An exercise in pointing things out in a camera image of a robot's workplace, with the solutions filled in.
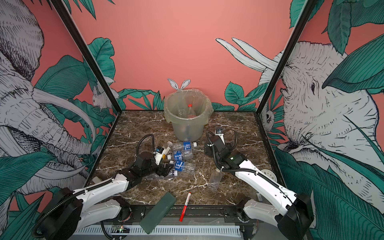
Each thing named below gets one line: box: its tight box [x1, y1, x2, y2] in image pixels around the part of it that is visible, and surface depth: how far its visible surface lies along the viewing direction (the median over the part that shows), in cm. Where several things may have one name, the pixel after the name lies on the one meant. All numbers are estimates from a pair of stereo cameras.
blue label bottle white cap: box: [172, 160, 196, 175], surface depth 87 cm
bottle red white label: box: [178, 108, 187, 119], surface depth 105 cm
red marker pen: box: [179, 192, 192, 223], surface depth 76 cm
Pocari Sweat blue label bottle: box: [167, 150, 194, 161], surface depth 92 cm
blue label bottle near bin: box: [173, 140, 197, 150], surface depth 97 cm
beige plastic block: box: [92, 176, 102, 184], surface depth 83 cm
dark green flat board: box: [139, 192, 177, 234], surface depth 76 cm
